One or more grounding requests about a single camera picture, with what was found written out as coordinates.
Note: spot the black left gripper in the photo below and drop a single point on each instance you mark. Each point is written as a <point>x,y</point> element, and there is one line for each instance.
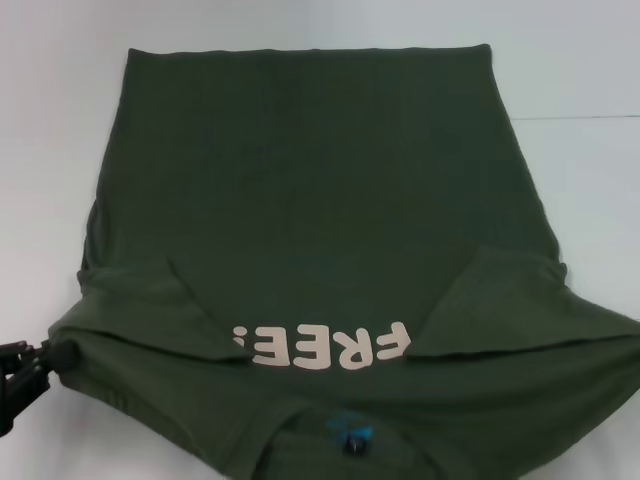
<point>17,380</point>

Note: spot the dark green FREE t-shirt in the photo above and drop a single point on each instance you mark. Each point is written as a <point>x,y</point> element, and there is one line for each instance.
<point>320,200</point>

